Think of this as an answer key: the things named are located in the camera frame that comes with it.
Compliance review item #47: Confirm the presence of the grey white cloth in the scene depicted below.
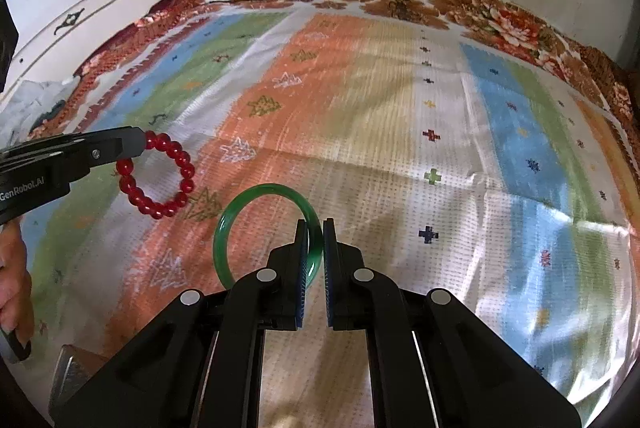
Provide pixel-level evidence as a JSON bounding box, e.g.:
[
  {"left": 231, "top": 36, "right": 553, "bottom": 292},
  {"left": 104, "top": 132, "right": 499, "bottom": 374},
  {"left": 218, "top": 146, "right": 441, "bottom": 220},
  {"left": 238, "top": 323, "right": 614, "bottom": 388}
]
[{"left": 0, "top": 80, "right": 76, "bottom": 145}]

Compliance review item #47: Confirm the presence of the red bead bracelet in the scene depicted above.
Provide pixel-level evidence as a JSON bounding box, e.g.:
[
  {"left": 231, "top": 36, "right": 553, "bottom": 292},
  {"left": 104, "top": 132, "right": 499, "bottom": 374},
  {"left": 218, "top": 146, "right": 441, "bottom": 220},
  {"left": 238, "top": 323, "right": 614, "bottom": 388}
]
[{"left": 116, "top": 132, "right": 197, "bottom": 219}]

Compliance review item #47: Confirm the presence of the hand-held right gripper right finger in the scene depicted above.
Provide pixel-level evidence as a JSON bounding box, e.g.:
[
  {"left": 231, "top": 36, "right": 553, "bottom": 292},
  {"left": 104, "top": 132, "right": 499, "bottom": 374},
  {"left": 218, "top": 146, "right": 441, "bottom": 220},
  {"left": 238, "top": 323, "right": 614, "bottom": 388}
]
[{"left": 322, "top": 217, "right": 583, "bottom": 428}]

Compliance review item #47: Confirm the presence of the floral brown bedsheet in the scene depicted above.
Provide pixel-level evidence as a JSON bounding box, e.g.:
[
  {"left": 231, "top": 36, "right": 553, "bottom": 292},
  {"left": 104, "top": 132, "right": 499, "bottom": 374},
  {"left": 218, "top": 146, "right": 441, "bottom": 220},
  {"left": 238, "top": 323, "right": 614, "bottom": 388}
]
[{"left": 30, "top": 0, "right": 640, "bottom": 129}]

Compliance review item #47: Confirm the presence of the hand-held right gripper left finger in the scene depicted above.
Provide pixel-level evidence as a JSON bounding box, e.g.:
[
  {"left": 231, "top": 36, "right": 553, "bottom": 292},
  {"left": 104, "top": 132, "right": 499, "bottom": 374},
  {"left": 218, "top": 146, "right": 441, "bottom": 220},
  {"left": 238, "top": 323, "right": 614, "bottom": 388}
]
[{"left": 50, "top": 219, "right": 310, "bottom": 428}]

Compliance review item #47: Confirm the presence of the green jade bangle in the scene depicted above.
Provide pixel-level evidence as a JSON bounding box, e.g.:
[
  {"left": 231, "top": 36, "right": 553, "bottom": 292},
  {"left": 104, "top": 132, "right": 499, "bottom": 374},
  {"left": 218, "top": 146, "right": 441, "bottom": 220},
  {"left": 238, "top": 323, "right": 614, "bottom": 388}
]
[{"left": 213, "top": 184, "right": 325, "bottom": 289}]

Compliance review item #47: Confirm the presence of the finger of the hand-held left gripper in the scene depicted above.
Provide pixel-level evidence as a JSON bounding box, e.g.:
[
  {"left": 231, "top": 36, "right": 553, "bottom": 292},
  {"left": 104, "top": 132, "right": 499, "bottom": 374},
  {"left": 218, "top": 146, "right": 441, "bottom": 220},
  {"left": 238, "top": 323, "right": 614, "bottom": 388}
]
[{"left": 0, "top": 127, "right": 147, "bottom": 169}]

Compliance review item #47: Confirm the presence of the striped printed blanket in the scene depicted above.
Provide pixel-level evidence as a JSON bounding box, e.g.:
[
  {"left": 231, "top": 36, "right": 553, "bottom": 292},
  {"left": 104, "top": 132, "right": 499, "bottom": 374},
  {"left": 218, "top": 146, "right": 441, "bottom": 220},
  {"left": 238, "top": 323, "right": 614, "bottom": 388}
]
[{"left": 0, "top": 5, "right": 632, "bottom": 409}]

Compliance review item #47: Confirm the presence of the white headboard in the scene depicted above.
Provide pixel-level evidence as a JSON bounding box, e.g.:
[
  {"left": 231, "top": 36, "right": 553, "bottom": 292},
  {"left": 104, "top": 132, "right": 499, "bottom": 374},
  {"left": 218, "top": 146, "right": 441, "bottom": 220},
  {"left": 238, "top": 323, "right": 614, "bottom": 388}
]
[{"left": 0, "top": 0, "right": 188, "bottom": 109}]

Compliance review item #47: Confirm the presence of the person's left hand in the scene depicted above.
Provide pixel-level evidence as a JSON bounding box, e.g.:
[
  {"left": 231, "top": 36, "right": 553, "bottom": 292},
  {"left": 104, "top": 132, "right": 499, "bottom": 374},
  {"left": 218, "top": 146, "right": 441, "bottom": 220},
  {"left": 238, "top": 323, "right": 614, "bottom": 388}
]
[{"left": 0, "top": 215, "right": 35, "bottom": 343}]

